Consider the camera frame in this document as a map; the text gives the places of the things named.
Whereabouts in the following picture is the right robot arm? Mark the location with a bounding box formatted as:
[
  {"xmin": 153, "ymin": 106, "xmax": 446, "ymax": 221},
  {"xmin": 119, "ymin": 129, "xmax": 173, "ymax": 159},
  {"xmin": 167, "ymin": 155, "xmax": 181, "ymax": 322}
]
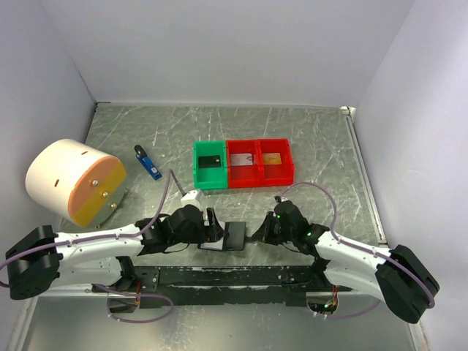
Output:
[{"xmin": 251, "ymin": 200, "xmax": 439, "ymax": 324}]

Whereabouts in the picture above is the red bin left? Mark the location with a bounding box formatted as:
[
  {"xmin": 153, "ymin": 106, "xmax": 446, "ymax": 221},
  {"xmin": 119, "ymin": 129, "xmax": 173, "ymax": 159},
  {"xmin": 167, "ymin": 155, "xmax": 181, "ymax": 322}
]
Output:
[{"xmin": 226, "ymin": 140, "xmax": 262, "ymax": 189}]

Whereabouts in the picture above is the silver VIP card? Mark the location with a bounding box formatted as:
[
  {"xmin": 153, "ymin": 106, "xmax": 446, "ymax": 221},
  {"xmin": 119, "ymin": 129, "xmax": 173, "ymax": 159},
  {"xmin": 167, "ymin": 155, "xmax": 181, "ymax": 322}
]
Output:
[{"xmin": 230, "ymin": 153, "xmax": 254, "ymax": 167}]

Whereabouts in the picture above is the green bin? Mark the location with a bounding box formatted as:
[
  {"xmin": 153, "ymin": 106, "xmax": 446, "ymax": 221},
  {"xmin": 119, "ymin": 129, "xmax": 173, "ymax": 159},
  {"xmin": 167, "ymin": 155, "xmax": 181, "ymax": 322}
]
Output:
[{"xmin": 193, "ymin": 140, "xmax": 228, "ymax": 190}]

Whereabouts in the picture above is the black card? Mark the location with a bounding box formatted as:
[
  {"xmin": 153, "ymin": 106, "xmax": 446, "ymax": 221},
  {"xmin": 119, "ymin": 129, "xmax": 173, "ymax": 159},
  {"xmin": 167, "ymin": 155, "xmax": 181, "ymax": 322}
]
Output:
[{"xmin": 197, "ymin": 155, "xmax": 222, "ymax": 169}]

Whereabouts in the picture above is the red bin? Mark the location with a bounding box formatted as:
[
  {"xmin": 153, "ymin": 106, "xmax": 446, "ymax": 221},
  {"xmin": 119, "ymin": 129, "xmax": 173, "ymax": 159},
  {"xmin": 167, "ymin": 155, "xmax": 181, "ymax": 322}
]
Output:
[
  {"xmin": 226, "ymin": 140, "xmax": 262, "ymax": 189},
  {"xmin": 259, "ymin": 138, "xmax": 295, "ymax": 186}
]

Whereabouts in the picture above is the white and orange cylinder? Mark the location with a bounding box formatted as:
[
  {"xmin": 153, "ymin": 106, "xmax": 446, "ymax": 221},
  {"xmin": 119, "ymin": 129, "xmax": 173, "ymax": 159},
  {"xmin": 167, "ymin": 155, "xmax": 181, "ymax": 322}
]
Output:
[{"xmin": 25, "ymin": 139, "xmax": 127, "ymax": 227}]

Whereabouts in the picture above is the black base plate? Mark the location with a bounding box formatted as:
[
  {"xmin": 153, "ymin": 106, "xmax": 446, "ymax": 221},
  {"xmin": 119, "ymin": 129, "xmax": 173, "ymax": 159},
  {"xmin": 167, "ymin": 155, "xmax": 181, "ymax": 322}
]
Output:
[{"xmin": 107, "ymin": 265, "xmax": 332, "ymax": 307}]

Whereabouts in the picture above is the aluminium rail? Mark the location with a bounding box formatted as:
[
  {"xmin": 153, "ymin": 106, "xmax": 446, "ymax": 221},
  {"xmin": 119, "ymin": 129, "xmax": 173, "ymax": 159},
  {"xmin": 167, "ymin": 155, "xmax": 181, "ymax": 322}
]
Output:
[{"xmin": 34, "ymin": 281, "xmax": 364, "ymax": 296}]

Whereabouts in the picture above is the gold VIP card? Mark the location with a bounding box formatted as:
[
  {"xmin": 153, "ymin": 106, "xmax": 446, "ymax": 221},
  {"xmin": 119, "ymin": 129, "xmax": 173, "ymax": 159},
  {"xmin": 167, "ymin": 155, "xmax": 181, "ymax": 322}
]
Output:
[{"xmin": 263, "ymin": 153, "xmax": 282, "ymax": 165}]

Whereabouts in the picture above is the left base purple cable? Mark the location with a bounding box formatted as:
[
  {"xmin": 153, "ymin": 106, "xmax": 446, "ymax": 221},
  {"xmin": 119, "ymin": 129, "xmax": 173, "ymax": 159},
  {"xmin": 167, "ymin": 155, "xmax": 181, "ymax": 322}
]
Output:
[{"xmin": 93, "ymin": 281, "xmax": 174, "ymax": 323}]

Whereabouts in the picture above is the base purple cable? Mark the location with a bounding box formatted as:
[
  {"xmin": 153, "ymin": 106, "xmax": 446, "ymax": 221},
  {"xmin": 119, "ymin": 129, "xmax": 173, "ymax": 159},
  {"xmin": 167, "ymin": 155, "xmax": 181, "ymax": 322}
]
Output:
[
  {"xmin": 312, "ymin": 292, "xmax": 381, "ymax": 320},
  {"xmin": 93, "ymin": 281, "xmax": 174, "ymax": 323}
]

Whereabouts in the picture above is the black leather card holder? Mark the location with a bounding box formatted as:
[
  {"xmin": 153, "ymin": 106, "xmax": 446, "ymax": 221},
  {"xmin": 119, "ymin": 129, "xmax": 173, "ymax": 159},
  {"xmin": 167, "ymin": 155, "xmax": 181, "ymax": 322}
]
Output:
[{"xmin": 197, "ymin": 222, "xmax": 246, "ymax": 252}]

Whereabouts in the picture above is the blue and black tool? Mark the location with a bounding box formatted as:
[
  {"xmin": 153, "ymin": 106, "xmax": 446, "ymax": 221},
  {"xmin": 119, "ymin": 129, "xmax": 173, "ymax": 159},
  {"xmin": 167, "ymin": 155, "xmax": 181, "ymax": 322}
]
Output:
[{"xmin": 134, "ymin": 144, "xmax": 162, "ymax": 181}]

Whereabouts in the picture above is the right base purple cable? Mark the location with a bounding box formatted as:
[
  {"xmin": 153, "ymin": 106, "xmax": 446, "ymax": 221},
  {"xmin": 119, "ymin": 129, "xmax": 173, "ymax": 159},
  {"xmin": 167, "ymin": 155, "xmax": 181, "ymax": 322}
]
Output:
[{"xmin": 312, "ymin": 292, "xmax": 381, "ymax": 320}]

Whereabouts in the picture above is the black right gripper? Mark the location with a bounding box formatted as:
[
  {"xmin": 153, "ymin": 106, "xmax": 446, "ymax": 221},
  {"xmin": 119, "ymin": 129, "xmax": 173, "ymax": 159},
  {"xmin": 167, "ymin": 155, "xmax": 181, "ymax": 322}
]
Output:
[{"xmin": 252, "ymin": 211, "xmax": 295, "ymax": 245}]

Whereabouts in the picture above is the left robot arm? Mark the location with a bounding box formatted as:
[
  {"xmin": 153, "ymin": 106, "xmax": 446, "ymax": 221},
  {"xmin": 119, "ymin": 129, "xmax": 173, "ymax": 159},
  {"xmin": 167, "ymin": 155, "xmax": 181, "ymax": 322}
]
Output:
[{"xmin": 1, "ymin": 205, "xmax": 226, "ymax": 301}]

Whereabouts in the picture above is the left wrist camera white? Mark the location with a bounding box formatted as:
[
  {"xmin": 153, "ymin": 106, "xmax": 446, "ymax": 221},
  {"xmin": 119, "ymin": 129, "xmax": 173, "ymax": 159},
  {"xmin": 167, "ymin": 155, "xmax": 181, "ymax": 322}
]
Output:
[{"xmin": 181, "ymin": 189, "xmax": 203, "ymax": 208}]

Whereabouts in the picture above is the red bin right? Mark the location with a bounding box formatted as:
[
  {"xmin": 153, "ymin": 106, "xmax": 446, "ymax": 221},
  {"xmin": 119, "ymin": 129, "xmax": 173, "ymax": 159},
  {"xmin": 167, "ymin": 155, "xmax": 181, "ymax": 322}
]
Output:
[{"xmin": 259, "ymin": 138, "xmax": 295, "ymax": 186}]

